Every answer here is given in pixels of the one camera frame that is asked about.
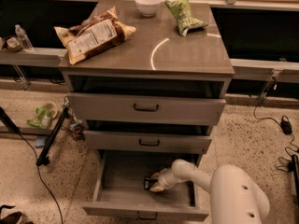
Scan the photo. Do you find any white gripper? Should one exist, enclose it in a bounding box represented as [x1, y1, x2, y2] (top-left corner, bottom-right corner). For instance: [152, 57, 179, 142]
[149, 168, 188, 193]

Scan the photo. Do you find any blue rxbar blueberry bar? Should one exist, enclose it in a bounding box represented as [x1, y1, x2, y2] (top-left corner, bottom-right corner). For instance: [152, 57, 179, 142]
[144, 177, 158, 190]

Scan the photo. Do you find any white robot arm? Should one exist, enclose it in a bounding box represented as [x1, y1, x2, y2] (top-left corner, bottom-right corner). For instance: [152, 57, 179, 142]
[149, 159, 270, 224]

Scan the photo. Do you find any bottom grey open drawer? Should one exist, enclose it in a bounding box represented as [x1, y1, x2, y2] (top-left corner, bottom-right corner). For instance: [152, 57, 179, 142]
[83, 150, 208, 222]

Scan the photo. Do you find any middle grey drawer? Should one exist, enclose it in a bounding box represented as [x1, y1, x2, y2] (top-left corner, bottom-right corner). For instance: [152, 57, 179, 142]
[85, 131, 211, 154]

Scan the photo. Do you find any grey drawer cabinet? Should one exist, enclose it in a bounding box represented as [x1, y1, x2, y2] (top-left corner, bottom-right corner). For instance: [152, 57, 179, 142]
[58, 0, 235, 221]

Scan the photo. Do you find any top grey drawer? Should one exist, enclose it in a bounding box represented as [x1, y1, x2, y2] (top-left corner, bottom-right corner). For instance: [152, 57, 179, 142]
[68, 92, 225, 126]

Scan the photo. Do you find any black tripod leg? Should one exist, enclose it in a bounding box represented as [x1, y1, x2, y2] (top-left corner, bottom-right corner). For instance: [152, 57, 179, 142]
[36, 107, 69, 166]

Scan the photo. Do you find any green white packet on floor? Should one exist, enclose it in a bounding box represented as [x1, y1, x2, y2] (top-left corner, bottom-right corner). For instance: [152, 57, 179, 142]
[27, 101, 58, 129]

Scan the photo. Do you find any brown yellow chip bag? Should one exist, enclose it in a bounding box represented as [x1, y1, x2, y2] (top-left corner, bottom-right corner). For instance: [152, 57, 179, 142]
[54, 7, 136, 65]

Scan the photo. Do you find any grey side shelf right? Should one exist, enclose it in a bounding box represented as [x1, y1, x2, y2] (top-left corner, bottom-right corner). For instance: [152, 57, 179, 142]
[231, 59, 299, 83]

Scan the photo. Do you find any grey side shelf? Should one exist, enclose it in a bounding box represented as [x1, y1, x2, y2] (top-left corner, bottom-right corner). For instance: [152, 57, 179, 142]
[0, 48, 66, 67]
[231, 59, 299, 83]

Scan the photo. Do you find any grey side shelf left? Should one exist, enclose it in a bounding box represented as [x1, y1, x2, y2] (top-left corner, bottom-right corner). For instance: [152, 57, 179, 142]
[0, 48, 66, 67]

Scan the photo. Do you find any green chip bag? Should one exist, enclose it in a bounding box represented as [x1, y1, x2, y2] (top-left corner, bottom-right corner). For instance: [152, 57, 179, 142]
[164, 0, 207, 36]

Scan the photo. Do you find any white bowl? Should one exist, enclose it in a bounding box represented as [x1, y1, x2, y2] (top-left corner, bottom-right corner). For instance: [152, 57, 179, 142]
[135, 0, 162, 17]

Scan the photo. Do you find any clear water bottle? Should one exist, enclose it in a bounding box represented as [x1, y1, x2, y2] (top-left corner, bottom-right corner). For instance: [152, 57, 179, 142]
[15, 24, 34, 51]

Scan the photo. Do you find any small basket with items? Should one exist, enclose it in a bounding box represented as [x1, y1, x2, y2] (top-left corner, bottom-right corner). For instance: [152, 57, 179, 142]
[0, 36, 22, 53]

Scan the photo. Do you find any small wire rack with can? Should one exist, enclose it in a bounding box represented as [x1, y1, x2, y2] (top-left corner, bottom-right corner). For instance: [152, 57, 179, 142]
[62, 97, 85, 141]

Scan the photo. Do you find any black power adapter with cable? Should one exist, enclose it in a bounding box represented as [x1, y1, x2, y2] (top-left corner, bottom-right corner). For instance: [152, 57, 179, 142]
[253, 77, 299, 174]

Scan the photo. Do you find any black floor cable left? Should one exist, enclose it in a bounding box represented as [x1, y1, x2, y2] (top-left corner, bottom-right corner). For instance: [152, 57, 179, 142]
[0, 106, 64, 224]

